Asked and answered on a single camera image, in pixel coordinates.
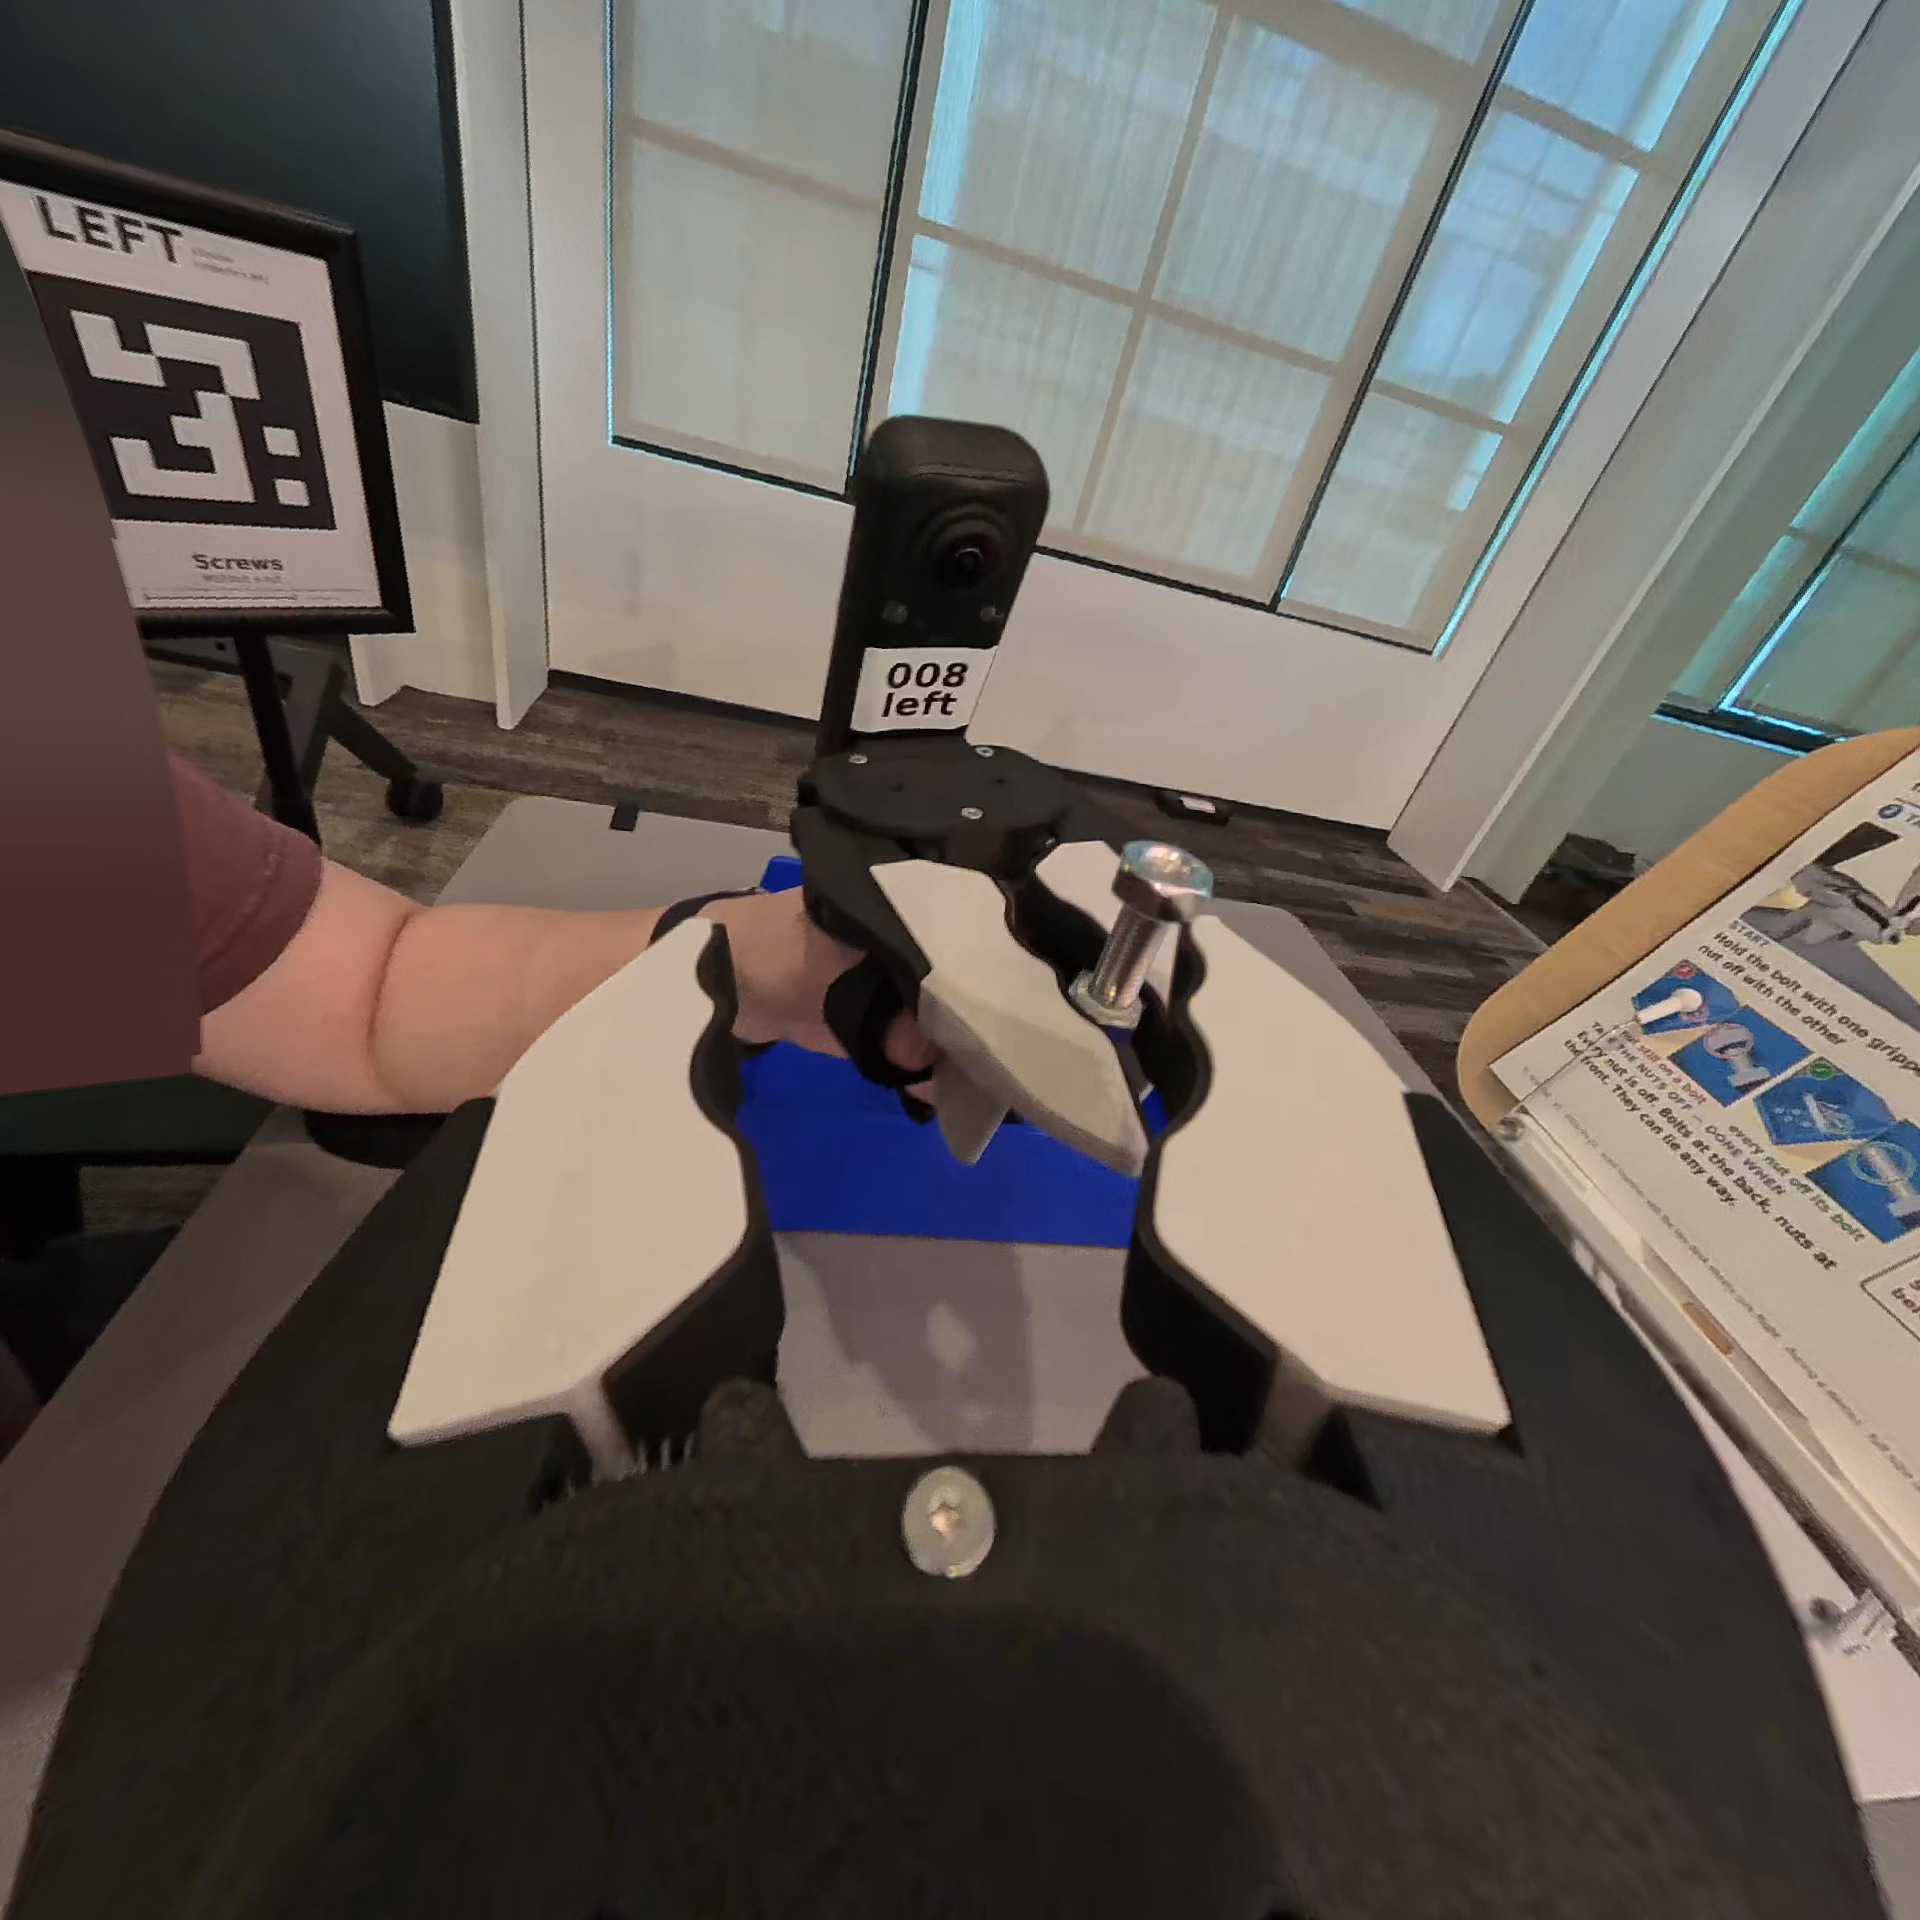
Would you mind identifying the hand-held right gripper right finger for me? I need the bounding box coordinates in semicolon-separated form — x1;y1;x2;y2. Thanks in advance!
1121;900;1512;1465

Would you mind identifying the framed marker sign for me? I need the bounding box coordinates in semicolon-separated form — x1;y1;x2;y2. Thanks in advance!
0;132;443;841

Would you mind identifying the steel hex bolt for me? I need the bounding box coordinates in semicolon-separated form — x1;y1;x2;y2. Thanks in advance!
1083;838;1216;1011

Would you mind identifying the narrow side window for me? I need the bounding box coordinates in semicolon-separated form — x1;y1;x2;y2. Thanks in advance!
1657;344;1920;752

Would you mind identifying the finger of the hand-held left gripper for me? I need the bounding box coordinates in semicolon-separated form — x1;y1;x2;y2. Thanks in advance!
1020;838;1180;1150
870;860;1151;1180

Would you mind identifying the person's left forearm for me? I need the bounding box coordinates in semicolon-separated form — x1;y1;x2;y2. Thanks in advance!
195;861;707;1119

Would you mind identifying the person's left hand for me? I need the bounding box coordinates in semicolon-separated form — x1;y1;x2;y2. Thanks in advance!
724;892;939;1119

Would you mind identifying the blue plastic bin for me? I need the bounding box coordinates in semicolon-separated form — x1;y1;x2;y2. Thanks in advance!
736;855;1172;1251

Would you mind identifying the black chair armrest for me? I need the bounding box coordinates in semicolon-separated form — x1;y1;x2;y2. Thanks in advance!
0;1071;279;1157

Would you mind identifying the white stand base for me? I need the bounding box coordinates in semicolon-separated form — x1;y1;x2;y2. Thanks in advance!
1695;1486;1920;1816

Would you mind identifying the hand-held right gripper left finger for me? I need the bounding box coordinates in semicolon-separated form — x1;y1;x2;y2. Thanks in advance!
387;915;788;1465

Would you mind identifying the white instruction sheet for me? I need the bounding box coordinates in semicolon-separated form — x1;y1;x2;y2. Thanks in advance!
1487;749;1920;1577

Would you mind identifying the large black wall screen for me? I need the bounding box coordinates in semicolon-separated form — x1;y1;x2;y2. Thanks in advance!
0;0;483;424

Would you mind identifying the large grid window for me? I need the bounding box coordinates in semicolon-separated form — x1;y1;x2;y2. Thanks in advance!
607;0;1800;654

